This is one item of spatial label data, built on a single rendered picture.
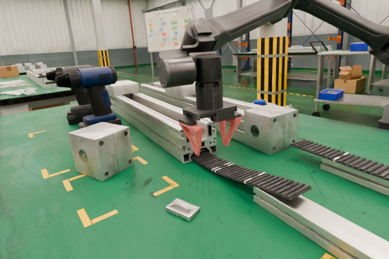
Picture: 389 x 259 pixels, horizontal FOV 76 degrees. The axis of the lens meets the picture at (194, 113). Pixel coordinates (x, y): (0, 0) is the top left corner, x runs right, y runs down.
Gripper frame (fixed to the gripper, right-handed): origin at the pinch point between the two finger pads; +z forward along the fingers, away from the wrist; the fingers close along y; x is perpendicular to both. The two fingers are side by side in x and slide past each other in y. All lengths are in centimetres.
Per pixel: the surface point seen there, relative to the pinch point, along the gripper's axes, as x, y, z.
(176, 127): -7.2, 4.8, -3.8
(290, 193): 21.4, 0.8, 0.4
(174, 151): -8.9, 5.0, 2.7
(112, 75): -38.4, 10.1, -14.5
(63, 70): -62, 22, -16
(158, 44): -575, -244, -31
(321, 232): 27.3, 2.2, 2.5
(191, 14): -480, -290, -93
